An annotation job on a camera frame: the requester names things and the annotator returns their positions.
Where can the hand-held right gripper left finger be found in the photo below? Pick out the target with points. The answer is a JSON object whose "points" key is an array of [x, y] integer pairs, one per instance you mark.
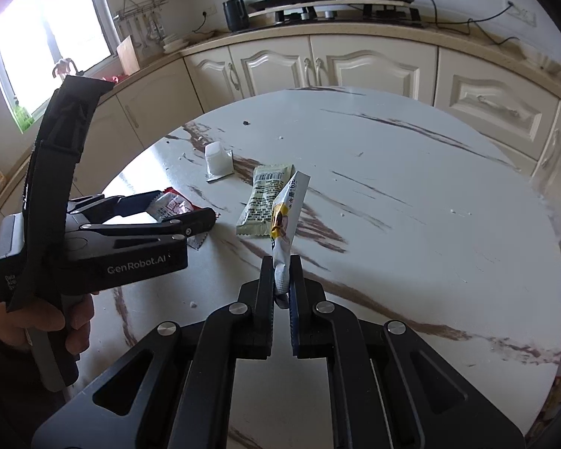
{"points": [[267, 299]]}

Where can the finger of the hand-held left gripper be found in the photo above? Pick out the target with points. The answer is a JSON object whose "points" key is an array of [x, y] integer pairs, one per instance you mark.
{"points": [[131, 203], [187, 227]]}

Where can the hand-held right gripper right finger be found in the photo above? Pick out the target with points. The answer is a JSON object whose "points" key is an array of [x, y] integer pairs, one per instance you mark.
{"points": [[297, 299]]}

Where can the red snack wrapper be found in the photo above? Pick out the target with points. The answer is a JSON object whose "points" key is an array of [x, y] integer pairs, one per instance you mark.
{"points": [[168, 206]]}

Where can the white yellow snack packet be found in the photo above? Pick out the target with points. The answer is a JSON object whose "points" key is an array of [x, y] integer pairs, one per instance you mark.
{"points": [[287, 210]]}

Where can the person's left forearm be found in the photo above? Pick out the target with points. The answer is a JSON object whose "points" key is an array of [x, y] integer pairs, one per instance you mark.
{"points": [[9, 397]]}

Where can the person's left hand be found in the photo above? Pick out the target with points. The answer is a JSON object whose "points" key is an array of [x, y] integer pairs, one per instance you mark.
{"points": [[80, 322]]}

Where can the small white plastic cup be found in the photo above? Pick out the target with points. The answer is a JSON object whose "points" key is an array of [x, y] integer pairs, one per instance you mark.
{"points": [[217, 161]]}

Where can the pale green snack packet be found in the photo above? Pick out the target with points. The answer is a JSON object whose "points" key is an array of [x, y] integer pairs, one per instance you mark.
{"points": [[262, 196]]}

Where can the round marble table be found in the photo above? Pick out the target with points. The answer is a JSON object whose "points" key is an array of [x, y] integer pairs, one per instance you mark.
{"points": [[402, 243]]}

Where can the green plastic bottle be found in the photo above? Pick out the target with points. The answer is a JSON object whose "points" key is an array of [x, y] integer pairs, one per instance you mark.
{"points": [[23, 117]]}

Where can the wooden cutting board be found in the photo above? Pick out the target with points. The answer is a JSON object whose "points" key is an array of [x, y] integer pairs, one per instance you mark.
{"points": [[127, 56]]}

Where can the steel kitchen faucet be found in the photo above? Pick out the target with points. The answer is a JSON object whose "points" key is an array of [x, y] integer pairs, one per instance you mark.
{"points": [[65, 68]]}

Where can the stack of white bowls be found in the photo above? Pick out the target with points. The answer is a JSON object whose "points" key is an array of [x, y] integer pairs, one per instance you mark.
{"points": [[175, 44]]}

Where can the sliding glass window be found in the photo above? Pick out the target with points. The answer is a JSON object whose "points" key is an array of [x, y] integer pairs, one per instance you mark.
{"points": [[51, 23]]}

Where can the black electric kettle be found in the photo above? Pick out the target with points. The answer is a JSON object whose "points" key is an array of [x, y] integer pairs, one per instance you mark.
{"points": [[236, 16]]}

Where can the cream kitchen base cabinet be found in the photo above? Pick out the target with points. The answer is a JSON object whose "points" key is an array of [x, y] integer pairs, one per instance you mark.
{"points": [[355, 65]]}

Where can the black gas stove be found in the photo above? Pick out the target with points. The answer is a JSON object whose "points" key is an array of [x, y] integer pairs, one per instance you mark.
{"points": [[350, 15]]}

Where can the wall utensil hanging rack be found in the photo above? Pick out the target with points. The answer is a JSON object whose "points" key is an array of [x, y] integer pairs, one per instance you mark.
{"points": [[142, 16]]}

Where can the white wall outlet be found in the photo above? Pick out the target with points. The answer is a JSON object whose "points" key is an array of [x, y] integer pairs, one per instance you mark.
{"points": [[209, 11], [521, 13]]}

